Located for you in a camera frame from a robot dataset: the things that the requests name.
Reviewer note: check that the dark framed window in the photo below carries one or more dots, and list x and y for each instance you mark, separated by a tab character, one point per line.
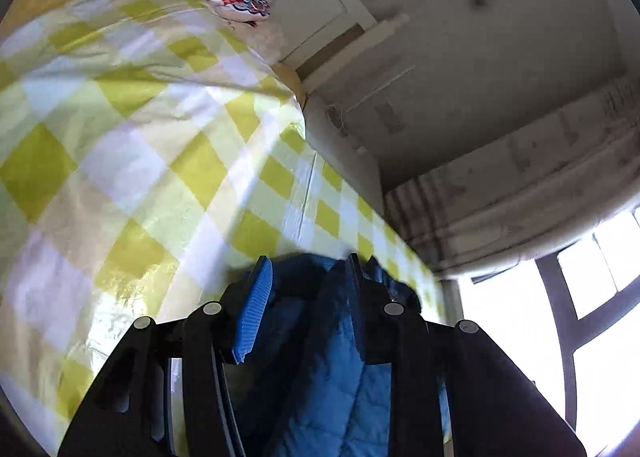
565	312

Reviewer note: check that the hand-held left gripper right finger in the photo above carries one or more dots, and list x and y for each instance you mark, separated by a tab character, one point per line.
362	317

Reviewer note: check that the yellow pillow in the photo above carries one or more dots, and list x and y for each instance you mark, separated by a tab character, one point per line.
292	82

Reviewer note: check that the white nightstand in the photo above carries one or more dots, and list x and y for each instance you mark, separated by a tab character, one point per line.
345	162

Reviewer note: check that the white lamp pole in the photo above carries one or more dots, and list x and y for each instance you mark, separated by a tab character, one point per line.
380	88

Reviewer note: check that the printed boat curtain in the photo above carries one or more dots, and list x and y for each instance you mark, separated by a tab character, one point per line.
525	177

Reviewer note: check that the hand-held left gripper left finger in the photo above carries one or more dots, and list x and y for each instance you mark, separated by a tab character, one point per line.
252	312

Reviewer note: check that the blue padded jacket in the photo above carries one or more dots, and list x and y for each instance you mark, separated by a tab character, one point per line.
320	362

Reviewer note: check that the peach pillow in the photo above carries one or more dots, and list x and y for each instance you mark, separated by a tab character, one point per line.
260	42

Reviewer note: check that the yellow checked blanket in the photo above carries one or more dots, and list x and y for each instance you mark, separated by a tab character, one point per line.
125	162

